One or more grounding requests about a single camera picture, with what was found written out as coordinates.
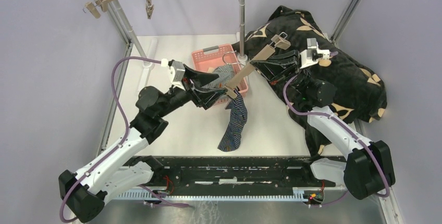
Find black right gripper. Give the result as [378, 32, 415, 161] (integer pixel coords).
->
[251, 49, 313, 97]

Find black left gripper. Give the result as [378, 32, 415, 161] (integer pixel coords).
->
[157, 64, 228, 118]

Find grey striped underwear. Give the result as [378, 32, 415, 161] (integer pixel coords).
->
[203, 65, 235, 89]

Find navy striped underwear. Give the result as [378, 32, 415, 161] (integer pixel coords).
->
[218, 93, 248, 152]

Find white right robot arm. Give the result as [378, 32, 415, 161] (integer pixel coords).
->
[250, 50, 396, 200]

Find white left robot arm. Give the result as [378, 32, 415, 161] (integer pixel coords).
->
[58, 64, 226, 223]

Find black floral blanket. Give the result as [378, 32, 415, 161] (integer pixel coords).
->
[231, 5, 388, 157]

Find pink plastic basket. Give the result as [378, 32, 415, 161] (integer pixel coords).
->
[191, 44, 249, 107]

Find right metal rack pole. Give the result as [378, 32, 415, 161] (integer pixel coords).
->
[238, 0, 248, 63]

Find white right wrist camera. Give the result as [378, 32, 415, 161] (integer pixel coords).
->
[299, 38, 338, 69]

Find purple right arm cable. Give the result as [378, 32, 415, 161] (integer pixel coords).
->
[283, 51, 391, 199]

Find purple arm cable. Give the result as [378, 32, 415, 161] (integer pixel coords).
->
[283, 51, 391, 199]
[59, 56, 163, 224]

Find left aluminium frame rail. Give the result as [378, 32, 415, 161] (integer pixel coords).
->
[95, 43, 134, 157]

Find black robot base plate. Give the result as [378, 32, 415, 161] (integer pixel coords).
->
[120, 155, 337, 197]

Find right aluminium frame post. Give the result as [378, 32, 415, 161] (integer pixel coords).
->
[330, 0, 361, 44]

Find white slotted cable duct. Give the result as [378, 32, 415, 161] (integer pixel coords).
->
[115, 188, 313, 203]

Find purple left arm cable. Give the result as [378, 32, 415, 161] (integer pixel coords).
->
[59, 56, 163, 224]

